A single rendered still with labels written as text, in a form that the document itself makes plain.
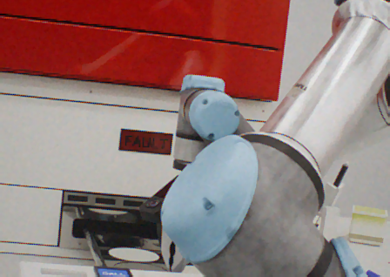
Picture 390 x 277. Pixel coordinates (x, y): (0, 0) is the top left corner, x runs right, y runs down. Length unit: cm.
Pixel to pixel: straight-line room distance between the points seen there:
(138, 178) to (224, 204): 106
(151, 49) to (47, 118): 27
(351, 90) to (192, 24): 87
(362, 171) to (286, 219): 287
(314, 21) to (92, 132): 188
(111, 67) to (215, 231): 99
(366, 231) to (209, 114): 53
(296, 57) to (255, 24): 168
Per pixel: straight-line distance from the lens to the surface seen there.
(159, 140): 174
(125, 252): 157
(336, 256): 78
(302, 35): 341
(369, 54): 92
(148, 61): 168
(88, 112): 172
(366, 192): 362
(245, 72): 173
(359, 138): 115
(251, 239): 71
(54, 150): 172
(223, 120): 124
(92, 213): 174
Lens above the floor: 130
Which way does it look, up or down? 6 degrees down
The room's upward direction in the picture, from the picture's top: 7 degrees clockwise
